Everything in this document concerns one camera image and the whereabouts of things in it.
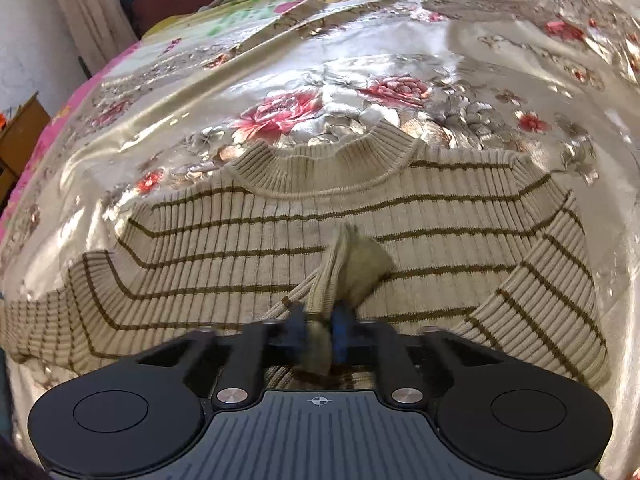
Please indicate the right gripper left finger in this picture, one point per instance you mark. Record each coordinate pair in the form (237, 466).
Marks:
(241, 378)

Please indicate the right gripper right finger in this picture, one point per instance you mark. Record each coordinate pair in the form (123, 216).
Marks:
(378, 348)

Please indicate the beige striped ribbed sweater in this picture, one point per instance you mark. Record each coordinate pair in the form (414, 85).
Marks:
(350, 239)

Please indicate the wooden side cabinet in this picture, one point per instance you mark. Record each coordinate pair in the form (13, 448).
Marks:
(18, 139)

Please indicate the floral satin bedspread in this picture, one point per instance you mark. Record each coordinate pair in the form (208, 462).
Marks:
(491, 147)

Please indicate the beige curtain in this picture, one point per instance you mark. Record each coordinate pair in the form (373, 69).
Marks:
(100, 30)

